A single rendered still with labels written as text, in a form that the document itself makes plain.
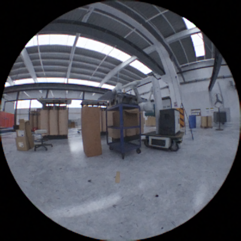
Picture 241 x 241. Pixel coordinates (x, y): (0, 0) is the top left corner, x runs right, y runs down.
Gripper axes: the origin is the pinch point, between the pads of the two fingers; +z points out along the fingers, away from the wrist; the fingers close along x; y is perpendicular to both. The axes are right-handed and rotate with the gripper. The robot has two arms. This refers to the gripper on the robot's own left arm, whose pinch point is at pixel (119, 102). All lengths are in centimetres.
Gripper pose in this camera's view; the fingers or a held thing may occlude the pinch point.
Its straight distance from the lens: 139.5
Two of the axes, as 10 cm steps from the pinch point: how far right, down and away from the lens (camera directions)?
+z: 0.4, 10.0, -0.2
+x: 8.7, -0.2, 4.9
